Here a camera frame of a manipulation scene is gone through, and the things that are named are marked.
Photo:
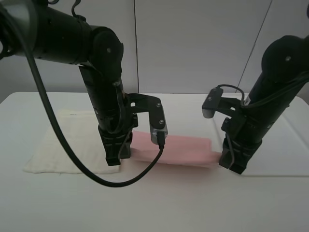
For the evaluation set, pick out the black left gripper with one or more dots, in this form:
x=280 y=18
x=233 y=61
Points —
x=117 y=146

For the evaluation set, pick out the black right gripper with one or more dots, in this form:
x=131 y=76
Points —
x=236 y=156

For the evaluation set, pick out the pink towel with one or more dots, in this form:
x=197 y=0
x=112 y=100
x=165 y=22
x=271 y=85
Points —
x=179 y=150

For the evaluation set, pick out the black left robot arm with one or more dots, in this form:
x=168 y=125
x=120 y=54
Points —
x=34 y=30

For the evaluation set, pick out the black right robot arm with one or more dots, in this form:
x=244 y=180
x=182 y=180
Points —
x=285 y=70

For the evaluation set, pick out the white plastic tray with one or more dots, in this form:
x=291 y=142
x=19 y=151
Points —
x=285 y=148

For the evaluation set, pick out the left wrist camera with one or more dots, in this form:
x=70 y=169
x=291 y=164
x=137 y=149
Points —
x=157 y=119

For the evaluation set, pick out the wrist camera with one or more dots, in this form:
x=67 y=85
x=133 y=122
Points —
x=157 y=119
x=211 y=102

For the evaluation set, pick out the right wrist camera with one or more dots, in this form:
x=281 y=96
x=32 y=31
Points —
x=211 y=102

